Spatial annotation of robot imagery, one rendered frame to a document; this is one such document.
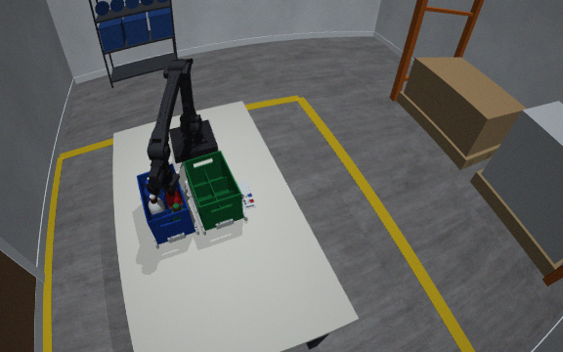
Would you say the blue crate with dividers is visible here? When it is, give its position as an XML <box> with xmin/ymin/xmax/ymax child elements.
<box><xmin>138</xmin><ymin>175</ymin><xmax>195</xmax><ymax>244</ymax></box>

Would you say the green plastic crate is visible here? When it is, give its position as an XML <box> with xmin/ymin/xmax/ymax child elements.
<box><xmin>185</xmin><ymin>156</ymin><xmax>243</xmax><ymax>231</ymax></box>

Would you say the white paper strip with colored squares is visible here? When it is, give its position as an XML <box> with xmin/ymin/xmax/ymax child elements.
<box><xmin>238</xmin><ymin>181</ymin><xmax>256</xmax><ymax>209</ymax></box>

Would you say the white bottle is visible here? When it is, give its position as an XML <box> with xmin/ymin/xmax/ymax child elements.
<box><xmin>149</xmin><ymin>195</ymin><xmax>166</xmax><ymax>215</ymax></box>

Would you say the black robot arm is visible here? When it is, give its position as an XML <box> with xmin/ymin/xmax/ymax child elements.
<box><xmin>147</xmin><ymin>59</ymin><xmax>207</xmax><ymax>196</ymax></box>

